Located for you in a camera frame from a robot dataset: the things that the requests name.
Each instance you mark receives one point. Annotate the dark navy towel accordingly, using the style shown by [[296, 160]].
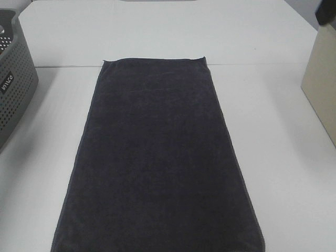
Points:
[[155, 169]]

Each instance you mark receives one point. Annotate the beige fabric storage bin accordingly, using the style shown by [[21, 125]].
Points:
[[318, 82]]

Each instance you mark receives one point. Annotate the grey perforated plastic basket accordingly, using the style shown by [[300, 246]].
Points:
[[19, 77]]

